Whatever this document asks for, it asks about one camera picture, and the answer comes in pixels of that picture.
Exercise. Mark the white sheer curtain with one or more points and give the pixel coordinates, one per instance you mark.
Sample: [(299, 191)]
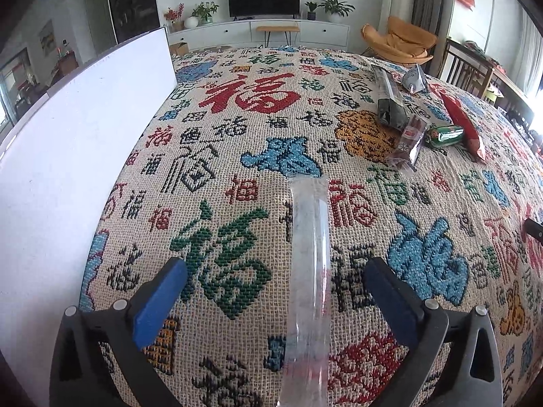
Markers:
[(532, 51)]

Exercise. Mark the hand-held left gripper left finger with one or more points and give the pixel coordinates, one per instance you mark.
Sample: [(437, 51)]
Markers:
[(163, 301)]

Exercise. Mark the grey curtain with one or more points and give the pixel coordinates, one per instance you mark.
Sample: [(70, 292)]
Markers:
[(430, 0)]

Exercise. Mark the green potted plant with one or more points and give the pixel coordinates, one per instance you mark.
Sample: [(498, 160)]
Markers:
[(205, 10)]

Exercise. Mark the small plant in dark pot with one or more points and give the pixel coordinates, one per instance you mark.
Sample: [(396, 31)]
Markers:
[(311, 10)]

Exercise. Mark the brown cardboard box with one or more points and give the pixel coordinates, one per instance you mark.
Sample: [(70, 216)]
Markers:
[(179, 48)]

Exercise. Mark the wooden stool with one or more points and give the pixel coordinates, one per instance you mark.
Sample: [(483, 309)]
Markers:
[(278, 29)]

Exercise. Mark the printed woven blanket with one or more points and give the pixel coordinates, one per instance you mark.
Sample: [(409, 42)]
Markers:
[(237, 144)]

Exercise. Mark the silver foil packet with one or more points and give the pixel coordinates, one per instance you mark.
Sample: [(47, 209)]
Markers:
[(415, 79)]

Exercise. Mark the green snack packet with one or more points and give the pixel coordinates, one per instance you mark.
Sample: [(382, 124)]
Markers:
[(444, 135)]

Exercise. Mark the white television cabinet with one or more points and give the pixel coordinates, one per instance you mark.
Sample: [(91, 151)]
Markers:
[(322, 34)]

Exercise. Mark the white cardboard box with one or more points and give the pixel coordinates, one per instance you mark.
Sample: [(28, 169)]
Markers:
[(63, 157)]

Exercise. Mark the framed wall picture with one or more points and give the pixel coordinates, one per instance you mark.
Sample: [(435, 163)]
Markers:
[(47, 37)]

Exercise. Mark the wooden dining chair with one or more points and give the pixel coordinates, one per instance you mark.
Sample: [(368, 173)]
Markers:
[(67, 65)]

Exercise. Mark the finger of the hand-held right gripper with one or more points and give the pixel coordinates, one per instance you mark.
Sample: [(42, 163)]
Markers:
[(534, 229)]

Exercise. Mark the red snack packet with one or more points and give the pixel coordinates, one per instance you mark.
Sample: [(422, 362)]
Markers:
[(464, 127)]

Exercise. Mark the clear packet of brown snacks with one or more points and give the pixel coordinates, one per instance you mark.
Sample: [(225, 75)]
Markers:
[(407, 144)]

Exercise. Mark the orange cake packet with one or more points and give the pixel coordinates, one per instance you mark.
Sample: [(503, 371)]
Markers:
[(309, 263)]

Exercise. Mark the dark striped packet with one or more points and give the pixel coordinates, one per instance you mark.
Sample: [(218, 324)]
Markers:
[(392, 97)]

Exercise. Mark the orange lounge chair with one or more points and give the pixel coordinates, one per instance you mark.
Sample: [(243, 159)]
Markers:
[(401, 42)]

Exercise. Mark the black television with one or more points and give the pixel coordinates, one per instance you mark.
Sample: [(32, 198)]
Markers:
[(263, 0)]

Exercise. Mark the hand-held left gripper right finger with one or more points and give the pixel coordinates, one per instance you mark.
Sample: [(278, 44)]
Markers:
[(390, 301)]

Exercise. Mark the red flower arrangement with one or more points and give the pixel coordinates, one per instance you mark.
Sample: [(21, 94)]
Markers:
[(174, 15)]

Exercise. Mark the white round vase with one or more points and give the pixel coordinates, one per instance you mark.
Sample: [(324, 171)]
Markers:
[(191, 22)]

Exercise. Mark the black glass cabinet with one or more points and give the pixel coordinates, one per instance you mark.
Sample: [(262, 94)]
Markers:
[(133, 4)]

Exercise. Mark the leafy plant in white pot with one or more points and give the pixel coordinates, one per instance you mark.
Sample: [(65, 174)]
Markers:
[(335, 6)]

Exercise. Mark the dark wooden bench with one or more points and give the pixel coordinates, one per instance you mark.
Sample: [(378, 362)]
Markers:
[(466, 72)]

